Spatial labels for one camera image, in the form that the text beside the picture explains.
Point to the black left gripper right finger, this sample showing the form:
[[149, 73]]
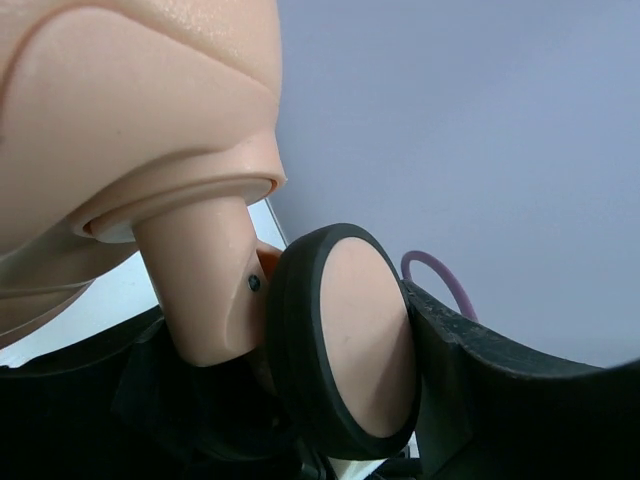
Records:
[[493, 408]]

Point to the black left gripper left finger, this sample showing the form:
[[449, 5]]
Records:
[[123, 405]]

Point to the pink hard-shell suitcase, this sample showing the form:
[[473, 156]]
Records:
[[149, 127]]

